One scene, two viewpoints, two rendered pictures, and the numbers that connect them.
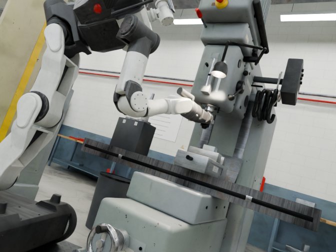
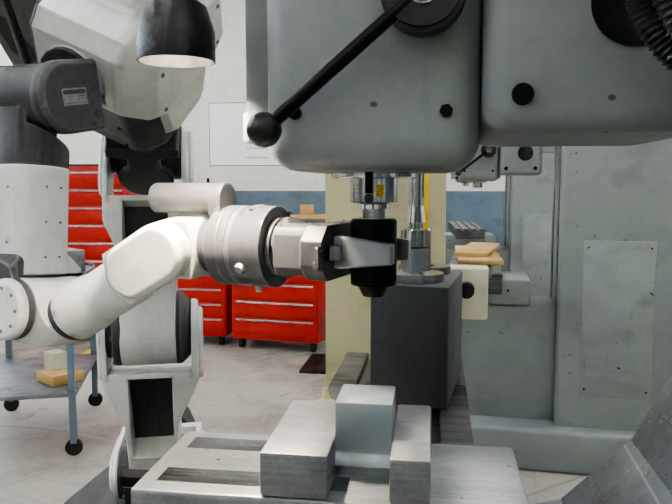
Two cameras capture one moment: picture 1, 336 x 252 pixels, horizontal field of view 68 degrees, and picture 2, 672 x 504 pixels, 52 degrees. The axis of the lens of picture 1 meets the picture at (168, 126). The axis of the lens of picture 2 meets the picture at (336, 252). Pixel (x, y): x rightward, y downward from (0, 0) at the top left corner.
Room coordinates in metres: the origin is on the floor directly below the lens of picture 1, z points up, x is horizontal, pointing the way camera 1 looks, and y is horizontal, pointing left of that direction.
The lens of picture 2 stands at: (0.99, -0.82, 1.30)
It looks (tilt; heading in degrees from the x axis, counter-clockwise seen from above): 6 degrees down; 68
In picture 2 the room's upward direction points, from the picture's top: straight up
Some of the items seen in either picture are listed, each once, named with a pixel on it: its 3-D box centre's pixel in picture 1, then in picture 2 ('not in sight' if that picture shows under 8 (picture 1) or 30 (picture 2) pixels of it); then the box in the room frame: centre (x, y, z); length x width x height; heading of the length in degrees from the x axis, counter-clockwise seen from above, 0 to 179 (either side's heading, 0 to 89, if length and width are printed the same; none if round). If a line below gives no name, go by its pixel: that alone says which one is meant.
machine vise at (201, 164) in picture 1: (204, 162); (335, 480); (1.23, -0.22, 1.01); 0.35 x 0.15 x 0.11; 151
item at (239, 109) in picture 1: (227, 92); (581, 0); (1.46, -0.28, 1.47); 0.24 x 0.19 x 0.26; 60
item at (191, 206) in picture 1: (183, 197); not in sight; (1.29, -0.18, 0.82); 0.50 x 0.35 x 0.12; 150
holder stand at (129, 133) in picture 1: (133, 135); (419, 328); (1.55, 0.19, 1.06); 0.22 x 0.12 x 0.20; 53
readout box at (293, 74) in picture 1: (293, 82); not in sight; (1.38, -0.62, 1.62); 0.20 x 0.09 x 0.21; 150
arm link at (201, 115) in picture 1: (196, 114); (293, 249); (1.23, -0.12, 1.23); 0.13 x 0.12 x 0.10; 45
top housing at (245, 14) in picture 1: (235, 24); not in sight; (1.30, -0.19, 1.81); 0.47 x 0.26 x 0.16; 150
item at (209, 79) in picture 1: (211, 73); (266, 38); (1.19, -0.13, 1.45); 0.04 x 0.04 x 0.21; 60
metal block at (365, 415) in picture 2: (209, 152); (366, 424); (1.26, -0.24, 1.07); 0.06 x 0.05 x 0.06; 61
